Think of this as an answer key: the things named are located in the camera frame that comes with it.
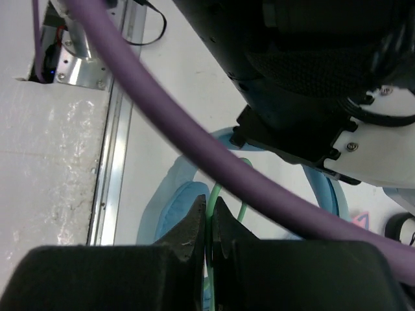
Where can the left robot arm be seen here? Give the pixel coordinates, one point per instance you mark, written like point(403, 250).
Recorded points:
point(305, 69)

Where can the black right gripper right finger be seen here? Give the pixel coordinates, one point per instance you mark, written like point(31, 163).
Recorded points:
point(255, 274)

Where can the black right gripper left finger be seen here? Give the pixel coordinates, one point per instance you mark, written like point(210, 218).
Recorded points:
point(166, 275)

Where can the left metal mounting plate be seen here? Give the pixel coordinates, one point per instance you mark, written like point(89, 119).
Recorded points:
point(70, 57)

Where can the aluminium table edge rail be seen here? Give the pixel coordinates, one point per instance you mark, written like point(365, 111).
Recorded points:
point(114, 219)

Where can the light blue headphones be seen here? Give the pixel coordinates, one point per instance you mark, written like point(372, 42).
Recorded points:
point(172, 210)

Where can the pink blue cat-ear headphones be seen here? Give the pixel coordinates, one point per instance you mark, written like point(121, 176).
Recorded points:
point(362, 220)

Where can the white black headphones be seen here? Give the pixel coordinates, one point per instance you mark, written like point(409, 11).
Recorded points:
point(394, 225)

